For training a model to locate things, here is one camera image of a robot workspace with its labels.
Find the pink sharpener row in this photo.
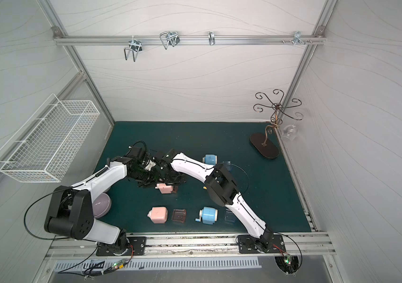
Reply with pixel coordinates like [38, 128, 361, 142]
[147, 207, 168, 224]
[156, 183, 175, 194]

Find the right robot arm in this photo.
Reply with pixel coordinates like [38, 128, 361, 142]
[152, 150, 274, 253]

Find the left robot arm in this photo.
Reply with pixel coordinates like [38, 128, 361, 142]
[44, 146, 159, 245]

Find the pink sharpener front row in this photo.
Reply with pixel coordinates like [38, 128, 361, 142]
[147, 207, 168, 224]

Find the red tray front row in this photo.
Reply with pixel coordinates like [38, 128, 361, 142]
[172, 209, 187, 224]

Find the blue sharpener back row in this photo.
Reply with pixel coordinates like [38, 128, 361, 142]
[202, 154, 218, 165]

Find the blue sharpener row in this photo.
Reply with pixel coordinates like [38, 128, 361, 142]
[195, 207, 218, 225]
[202, 154, 218, 165]

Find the blue sharpener front row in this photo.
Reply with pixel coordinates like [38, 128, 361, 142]
[195, 207, 218, 225]

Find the blue tray back row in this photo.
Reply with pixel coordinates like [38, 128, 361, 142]
[222, 161, 232, 171]

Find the blue tray row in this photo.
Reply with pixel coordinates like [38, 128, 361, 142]
[222, 161, 232, 171]
[224, 208, 236, 224]

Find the blue tray front row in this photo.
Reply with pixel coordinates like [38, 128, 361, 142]
[224, 208, 236, 224]

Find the purple bowl front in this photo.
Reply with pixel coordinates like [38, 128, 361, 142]
[92, 193, 111, 219]

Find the black metal hook stand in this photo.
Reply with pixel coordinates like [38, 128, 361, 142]
[249, 88, 303, 160]

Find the clear glass cup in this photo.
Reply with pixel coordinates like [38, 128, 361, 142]
[282, 125, 298, 141]

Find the metal hook left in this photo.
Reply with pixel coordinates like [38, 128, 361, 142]
[124, 37, 143, 62]

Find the metal hook middle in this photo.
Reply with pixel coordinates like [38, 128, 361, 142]
[159, 31, 180, 50]

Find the metal hook small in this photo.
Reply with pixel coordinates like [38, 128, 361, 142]
[208, 31, 215, 46]

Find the metal hook right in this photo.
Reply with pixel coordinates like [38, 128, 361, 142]
[281, 31, 313, 46]

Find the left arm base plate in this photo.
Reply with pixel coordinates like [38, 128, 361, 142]
[96, 236, 147, 257]

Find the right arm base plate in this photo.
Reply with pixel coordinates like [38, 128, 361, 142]
[235, 234, 287, 255]

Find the white slotted cable duct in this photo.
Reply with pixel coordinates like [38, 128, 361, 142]
[54, 257, 262, 272]

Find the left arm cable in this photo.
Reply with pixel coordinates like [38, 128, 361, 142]
[57, 243, 135, 278]

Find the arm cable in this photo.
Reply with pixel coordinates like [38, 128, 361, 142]
[57, 243, 135, 278]
[273, 231, 304, 275]

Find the white wire basket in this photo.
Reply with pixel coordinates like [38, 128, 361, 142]
[0, 94, 100, 183]

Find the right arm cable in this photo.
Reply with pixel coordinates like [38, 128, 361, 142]
[273, 231, 304, 275]

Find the aluminium top rail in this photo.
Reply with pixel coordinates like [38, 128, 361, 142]
[54, 29, 327, 47]

